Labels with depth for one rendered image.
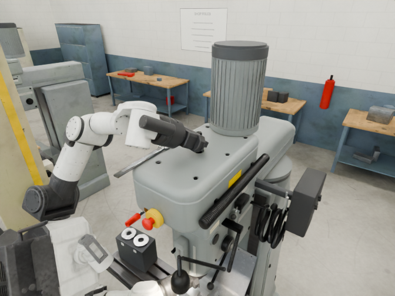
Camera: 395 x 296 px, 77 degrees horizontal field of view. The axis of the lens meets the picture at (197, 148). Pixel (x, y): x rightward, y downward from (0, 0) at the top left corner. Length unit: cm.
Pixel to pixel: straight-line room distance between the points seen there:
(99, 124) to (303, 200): 76
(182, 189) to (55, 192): 48
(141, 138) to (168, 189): 16
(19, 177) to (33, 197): 153
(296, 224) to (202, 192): 51
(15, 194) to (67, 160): 166
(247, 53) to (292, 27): 417
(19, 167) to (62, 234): 154
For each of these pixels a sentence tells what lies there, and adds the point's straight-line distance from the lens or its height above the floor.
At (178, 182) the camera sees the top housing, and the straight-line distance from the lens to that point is 69.
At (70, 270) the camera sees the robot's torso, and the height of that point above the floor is 157.
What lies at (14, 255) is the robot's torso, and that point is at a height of 170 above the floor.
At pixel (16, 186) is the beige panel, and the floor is 105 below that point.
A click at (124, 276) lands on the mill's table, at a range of 174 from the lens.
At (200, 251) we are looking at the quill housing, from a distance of 102.
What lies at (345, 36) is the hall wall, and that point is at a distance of 485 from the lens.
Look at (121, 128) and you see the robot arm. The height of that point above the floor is 201.
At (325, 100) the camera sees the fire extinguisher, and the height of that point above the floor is 96.
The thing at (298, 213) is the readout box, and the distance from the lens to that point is 105.
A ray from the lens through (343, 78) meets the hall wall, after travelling 492.
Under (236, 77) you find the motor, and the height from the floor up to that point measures 211.
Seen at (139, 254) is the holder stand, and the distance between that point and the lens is 160.
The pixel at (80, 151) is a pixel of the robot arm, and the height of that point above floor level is 190.
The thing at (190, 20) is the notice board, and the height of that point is 213.
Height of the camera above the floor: 231
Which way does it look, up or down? 29 degrees down
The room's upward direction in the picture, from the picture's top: straight up
